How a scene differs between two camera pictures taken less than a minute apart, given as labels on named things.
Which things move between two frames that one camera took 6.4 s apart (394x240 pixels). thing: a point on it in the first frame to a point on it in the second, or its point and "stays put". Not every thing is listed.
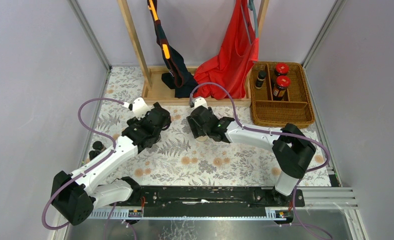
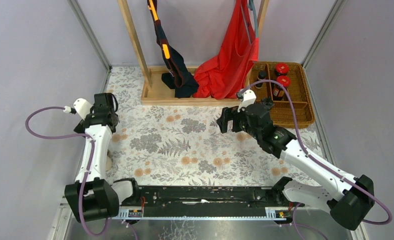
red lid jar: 282,82 stays put
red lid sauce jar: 281,69 stays put
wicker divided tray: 296,107 stays put
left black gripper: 158,117 to 95,121
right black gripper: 197,122 to 232,118
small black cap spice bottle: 261,78 stays put
